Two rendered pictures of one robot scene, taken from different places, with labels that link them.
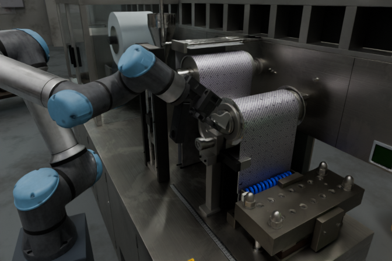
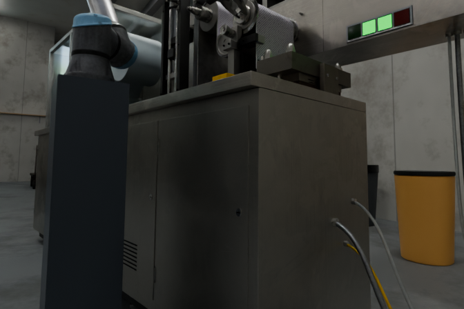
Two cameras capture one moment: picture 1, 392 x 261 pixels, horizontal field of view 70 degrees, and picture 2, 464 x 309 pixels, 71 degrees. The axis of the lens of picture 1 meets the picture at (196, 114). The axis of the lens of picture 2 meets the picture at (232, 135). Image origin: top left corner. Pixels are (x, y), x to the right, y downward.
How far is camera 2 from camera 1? 1.06 m
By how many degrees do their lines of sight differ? 30
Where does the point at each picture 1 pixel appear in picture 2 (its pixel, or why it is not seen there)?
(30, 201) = (92, 18)
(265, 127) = (271, 22)
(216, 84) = (229, 19)
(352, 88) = (324, 5)
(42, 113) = not seen: outside the picture
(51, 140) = (102, 11)
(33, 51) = not seen: outside the picture
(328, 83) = (309, 12)
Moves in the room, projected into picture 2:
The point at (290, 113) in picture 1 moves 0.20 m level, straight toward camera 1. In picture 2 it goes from (288, 23) to (289, 1)
